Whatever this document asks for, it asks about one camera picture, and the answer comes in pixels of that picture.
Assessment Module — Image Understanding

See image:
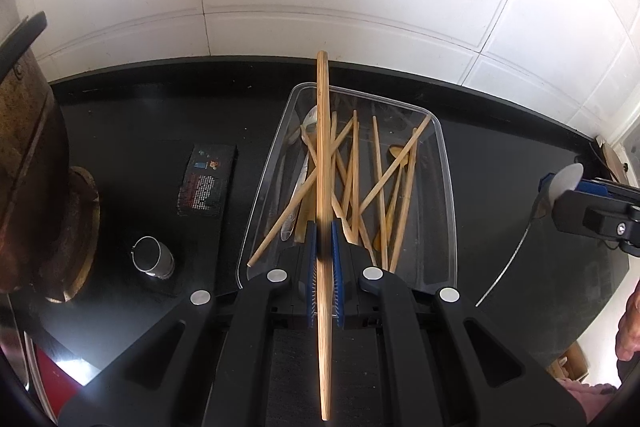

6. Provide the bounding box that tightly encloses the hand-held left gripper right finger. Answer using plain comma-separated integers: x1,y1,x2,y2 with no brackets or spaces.
331,220,587,427

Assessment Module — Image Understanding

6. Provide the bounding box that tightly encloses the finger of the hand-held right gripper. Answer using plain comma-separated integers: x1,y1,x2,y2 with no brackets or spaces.
552,188,640,258
575,179,640,202

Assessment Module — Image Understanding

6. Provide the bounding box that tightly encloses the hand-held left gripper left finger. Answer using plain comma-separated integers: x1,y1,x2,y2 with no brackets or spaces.
59,221,321,427

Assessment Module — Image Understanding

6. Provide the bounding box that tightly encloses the pile of wooden chopsticks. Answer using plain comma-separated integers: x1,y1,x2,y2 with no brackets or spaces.
247,109,373,268

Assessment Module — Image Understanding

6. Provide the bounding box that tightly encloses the clear plastic container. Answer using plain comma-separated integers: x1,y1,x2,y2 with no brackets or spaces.
239,82,458,295

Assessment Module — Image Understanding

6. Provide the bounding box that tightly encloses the long wooden chopstick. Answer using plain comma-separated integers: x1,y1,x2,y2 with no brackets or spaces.
315,50,332,422

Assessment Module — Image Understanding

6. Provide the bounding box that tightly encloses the person's right hand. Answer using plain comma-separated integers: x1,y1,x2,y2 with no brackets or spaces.
615,279,640,363

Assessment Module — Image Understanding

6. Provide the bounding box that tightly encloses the wooden board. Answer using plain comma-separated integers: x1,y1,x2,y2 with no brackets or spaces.
595,136,632,185

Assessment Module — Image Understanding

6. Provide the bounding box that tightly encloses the brown wooden object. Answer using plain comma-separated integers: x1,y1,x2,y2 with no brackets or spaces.
550,341,591,380

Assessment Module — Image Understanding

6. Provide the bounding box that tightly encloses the small metal cup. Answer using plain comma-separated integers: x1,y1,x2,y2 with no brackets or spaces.
131,235,176,281

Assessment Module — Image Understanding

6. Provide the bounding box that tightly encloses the black glass gas stove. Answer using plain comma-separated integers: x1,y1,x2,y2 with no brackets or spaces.
35,138,242,308

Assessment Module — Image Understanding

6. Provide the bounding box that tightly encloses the red object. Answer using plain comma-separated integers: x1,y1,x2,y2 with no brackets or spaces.
27,347,76,423

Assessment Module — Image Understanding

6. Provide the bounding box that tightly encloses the rusty wok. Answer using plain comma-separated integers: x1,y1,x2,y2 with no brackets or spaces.
0,12,71,293

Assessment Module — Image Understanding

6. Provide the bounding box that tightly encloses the gas burner ring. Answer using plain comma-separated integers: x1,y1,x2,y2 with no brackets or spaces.
42,166,101,304

